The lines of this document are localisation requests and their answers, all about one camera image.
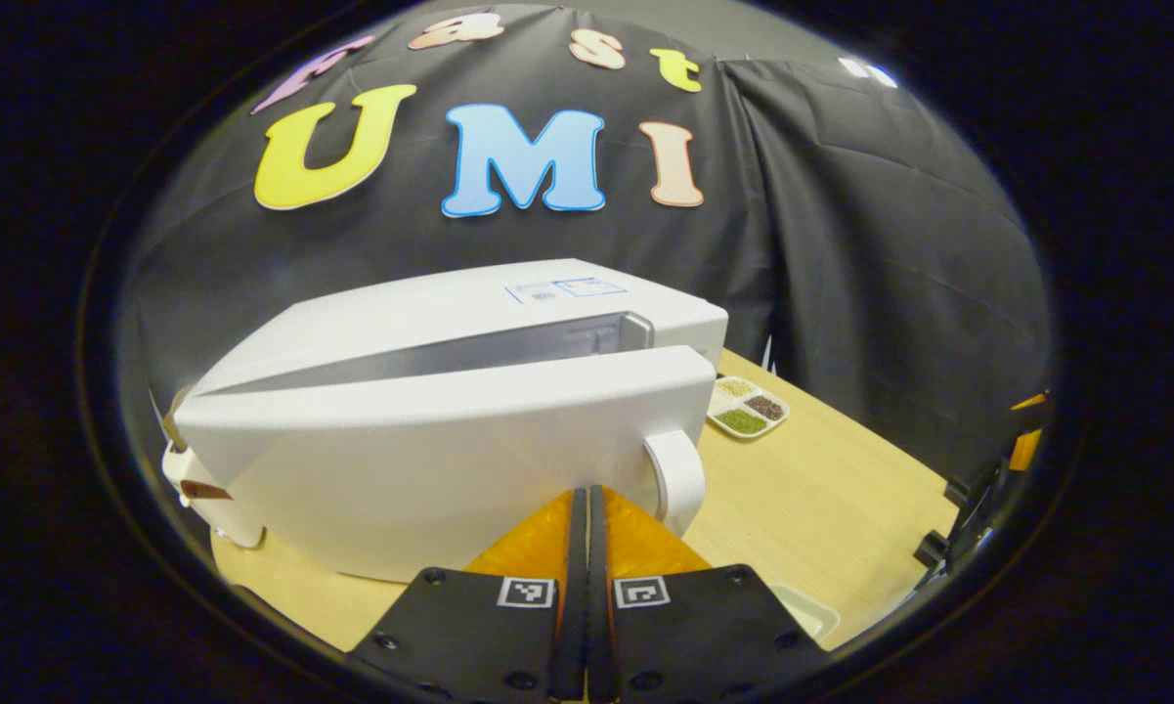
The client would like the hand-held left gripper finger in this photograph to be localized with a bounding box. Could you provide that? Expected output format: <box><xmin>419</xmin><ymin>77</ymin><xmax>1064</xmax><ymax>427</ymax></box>
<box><xmin>587</xmin><ymin>484</ymin><xmax>832</xmax><ymax>703</ymax></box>
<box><xmin>347</xmin><ymin>486</ymin><xmax>589</xmax><ymax>703</ymax></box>

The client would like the white microwave oven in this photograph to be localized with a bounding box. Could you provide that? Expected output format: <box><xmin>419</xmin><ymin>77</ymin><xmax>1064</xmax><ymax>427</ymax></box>
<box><xmin>174</xmin><ymin>258</ymin><xmax>730</xmax><ymax>585</ymax></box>

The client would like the pale rectangular tray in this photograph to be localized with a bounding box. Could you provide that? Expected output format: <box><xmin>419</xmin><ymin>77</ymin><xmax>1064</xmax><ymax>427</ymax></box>
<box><xmin>767</xmin><ymin>582</ymin><xmax>842</xmax><ymax>641</ymax></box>

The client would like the white divided seasoning dish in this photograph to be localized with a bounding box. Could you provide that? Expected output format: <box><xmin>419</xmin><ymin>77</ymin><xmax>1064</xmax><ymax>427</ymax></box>
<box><xmin>706</xmin><ymin>375</ymin><xmax>791</xmax><ymax>440</ymax></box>

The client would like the black backdrop cloth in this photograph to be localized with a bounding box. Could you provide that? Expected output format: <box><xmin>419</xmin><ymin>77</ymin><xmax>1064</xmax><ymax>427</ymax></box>
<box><xmin>122</xmin><ymin>5</ymin><xmax>1052</xmax><ymax>480</ymax></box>

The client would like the white toaster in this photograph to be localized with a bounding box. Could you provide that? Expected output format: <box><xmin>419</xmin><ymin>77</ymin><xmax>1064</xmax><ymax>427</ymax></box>
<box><xmin>161</xmin><ymin>440</ymin><xmax>267</xmax><ymax>550</ymax></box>

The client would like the ceiling light panel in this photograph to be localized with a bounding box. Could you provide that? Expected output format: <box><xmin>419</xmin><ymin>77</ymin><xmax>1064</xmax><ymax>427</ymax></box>
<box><xmin>838</xmin><ymin>57</ymin><xmax>898</xmax><ymax>89</ymax></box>

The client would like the brown bread slice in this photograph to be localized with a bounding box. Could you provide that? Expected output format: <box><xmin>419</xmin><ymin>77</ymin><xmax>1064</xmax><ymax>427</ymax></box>
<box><xmin>161</xmin><ymin>386</ymin><xmax>195</xmax><ymax>453</ymax></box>

